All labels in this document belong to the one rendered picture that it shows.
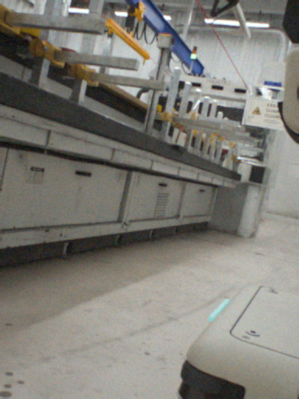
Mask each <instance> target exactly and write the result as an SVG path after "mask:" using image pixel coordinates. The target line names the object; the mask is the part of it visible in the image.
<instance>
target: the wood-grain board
mask: <svg viewBox="0 0 299 399"><path fill-rule="evenodd" d="M3 33H4V32H3ZM4 34H5V35H7V36H9V37H11V38H13V39H15V40H17V41H18V42H20V43H22V44H24V41H25V40H24V39H23V38H22V37H21V36H19V35H16V34H8V33H4ZM74 64H75V63H67V67H66V68H67V69H68V68H71V66H73V65H74ZM98 86H100V88H103V89H105V90H107V91H108V92H110V93H112V94H114V95H116V96H118V97H120V98H121V99H123V100H125V101H127V102H129V103H130V104H132V105H134V106H136V107H137V108H139V109H142V110H144V111H145V112H147V109H148V104H145V102H144V101H141V100H140V99H138V98H137V97H134V96H133V95H131V94H130V93H127V92H125V91H124V90H123V89H121V88H120V87H119V86H117V85H115V84H109V83H98Z"/></svg>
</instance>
